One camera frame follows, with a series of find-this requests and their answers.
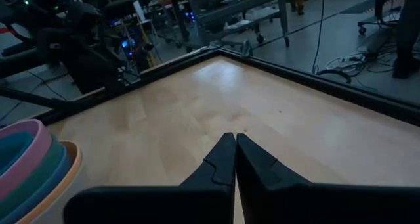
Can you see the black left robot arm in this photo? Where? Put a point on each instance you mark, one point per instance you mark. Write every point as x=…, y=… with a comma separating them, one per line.
x=19, y=58

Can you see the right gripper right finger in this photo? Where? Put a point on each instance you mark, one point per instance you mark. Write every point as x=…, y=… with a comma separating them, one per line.
x=311, y=206

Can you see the black wheeled chair base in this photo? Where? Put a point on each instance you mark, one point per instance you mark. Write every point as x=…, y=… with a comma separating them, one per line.
x=380, y=4

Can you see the red tape tag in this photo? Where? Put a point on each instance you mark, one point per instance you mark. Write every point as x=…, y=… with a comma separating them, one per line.
x=4, y=30

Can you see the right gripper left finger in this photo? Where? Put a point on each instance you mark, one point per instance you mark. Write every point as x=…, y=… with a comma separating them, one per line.
x=183, y=204

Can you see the black aluminium table frame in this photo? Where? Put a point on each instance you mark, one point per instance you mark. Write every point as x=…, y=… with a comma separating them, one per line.
x=295, y=76

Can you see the blue plastic bowl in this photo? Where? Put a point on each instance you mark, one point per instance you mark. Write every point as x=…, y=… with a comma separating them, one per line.
x=39, y=195

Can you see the grey wheeled table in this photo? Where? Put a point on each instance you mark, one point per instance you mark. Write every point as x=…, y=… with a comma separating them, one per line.
x=236, y=7

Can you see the pink plastic bowl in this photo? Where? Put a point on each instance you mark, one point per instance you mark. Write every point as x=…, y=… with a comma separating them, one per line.
x=42, y=145

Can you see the dark green plastic bowl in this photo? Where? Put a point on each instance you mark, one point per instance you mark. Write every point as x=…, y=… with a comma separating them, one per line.
x=36, y=178

